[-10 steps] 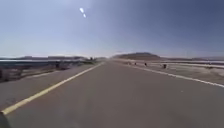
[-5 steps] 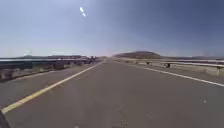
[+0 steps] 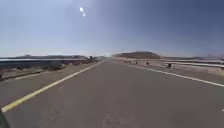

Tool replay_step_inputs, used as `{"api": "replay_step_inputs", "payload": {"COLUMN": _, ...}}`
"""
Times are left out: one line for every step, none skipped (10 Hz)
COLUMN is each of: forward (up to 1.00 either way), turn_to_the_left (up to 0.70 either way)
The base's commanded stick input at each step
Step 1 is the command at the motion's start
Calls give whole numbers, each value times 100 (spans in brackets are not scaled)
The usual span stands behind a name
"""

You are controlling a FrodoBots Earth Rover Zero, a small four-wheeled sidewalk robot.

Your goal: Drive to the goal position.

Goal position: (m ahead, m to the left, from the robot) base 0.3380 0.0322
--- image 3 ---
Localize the brown hill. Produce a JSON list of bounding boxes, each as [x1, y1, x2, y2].
[[112, 51, 163, 60]]

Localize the grey asphalt road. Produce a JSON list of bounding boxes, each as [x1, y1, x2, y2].
[[0, 59, 224, 128]]

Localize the distant low hills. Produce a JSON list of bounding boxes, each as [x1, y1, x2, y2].
[[6, 54, 88, 61]]

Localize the metal guardrail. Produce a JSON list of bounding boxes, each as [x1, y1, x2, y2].
[[0, 57, 94, 81], [116, 57, 224, 75]]

